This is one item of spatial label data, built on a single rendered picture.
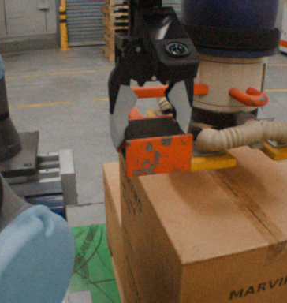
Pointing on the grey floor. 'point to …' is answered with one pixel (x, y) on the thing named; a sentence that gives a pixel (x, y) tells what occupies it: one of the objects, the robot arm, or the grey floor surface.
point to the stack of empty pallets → (113, 24)
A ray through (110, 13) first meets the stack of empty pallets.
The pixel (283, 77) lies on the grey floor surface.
